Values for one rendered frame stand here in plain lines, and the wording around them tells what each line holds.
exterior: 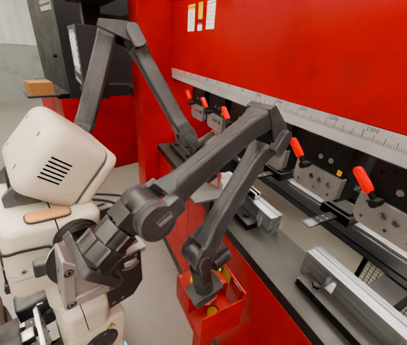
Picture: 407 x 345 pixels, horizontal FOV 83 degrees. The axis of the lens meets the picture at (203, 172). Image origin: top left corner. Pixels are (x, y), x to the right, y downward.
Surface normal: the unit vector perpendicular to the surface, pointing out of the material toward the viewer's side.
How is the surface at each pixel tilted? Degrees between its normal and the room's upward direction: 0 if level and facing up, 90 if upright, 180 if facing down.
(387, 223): 90
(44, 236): 90
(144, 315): 0
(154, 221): 87
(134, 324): 0
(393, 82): 90
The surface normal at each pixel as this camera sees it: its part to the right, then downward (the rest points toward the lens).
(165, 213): 0.62, 0.36
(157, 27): 0.45, 0.45
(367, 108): -0.89, 0.16
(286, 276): 0.07, -0.88
